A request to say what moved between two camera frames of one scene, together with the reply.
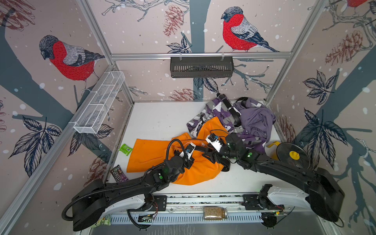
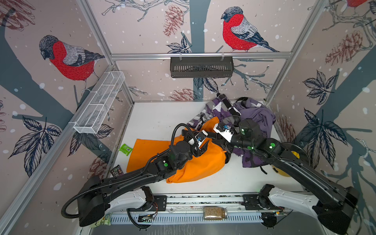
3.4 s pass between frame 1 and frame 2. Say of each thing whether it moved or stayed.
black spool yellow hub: stayed
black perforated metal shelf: stayed
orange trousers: stayed
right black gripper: moved
